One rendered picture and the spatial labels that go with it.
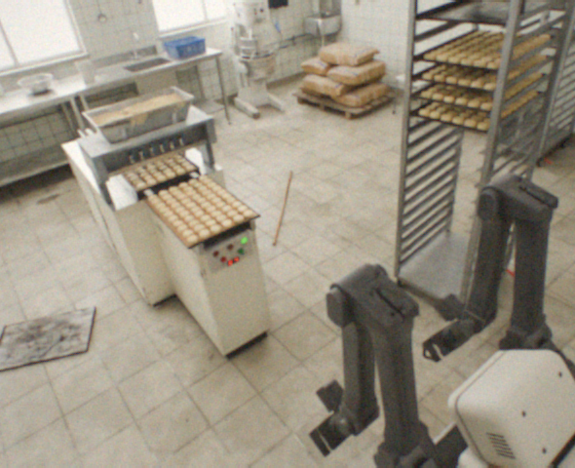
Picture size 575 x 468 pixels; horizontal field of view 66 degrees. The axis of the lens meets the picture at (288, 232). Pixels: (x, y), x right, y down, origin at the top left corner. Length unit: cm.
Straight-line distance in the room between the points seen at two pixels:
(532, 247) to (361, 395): 47
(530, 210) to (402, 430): 49
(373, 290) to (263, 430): 182
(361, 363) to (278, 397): 174
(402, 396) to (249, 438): 171
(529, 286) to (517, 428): 32
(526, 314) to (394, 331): 50
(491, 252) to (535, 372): 28
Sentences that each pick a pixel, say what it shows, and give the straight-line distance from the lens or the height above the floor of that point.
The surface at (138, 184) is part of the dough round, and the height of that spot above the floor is 92.
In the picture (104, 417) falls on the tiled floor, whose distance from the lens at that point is 280.
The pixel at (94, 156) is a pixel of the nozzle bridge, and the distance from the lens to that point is 259.
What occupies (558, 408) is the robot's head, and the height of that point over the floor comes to 134.
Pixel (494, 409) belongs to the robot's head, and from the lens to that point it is 92.
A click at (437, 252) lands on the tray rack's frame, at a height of 15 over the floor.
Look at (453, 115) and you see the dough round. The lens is 241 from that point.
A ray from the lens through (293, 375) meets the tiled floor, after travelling 265.
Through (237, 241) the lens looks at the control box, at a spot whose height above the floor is 82.
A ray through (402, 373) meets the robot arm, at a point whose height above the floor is 149.
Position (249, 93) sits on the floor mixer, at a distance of 624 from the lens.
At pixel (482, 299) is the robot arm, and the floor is 131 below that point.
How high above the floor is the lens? 212
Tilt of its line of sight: 36 degrees down
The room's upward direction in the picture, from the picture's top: 7 degrees counter-clockwise
